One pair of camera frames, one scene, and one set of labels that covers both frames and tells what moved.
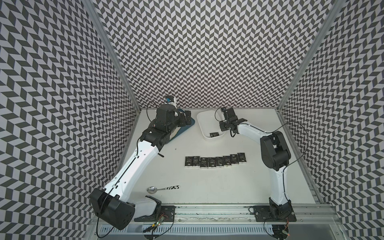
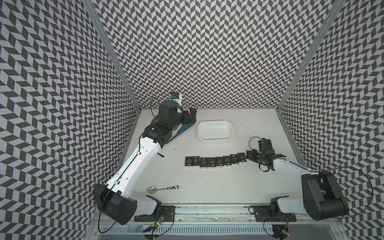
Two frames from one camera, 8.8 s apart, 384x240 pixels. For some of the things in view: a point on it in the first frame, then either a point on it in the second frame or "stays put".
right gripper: (222, 126) → (252, 157)
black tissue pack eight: (213, 134) → (248, 154)
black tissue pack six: (226, 160) stays put
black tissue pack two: (196, 161) stays put
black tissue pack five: (219, 162) stays put
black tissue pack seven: (234, 159) stays put
